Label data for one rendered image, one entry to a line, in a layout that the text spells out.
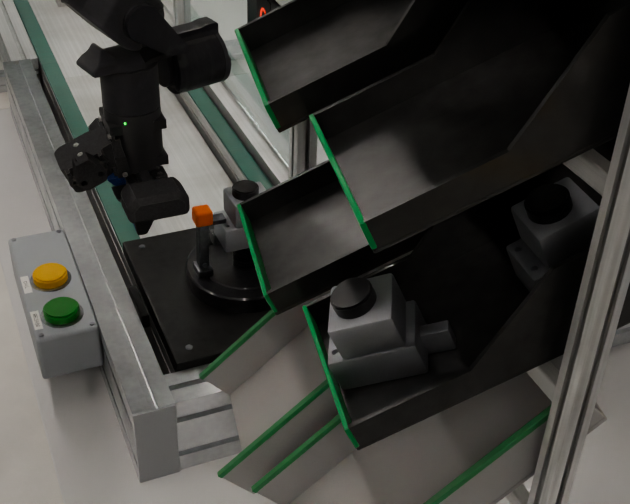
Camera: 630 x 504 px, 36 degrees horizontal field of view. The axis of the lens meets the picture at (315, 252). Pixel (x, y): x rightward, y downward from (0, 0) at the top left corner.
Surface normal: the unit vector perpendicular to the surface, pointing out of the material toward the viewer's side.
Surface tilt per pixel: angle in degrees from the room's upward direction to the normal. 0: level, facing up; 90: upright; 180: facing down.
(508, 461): 90
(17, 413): 0
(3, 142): 0
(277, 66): 25
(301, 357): 45
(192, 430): 90
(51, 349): 90
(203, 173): 0
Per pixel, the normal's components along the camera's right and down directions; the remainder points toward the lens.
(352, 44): -0.38, -0.70
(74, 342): 0.39, 0.55
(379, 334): -0.07, 0.68
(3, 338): 0.04, -0.81
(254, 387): -0.66, -0.51
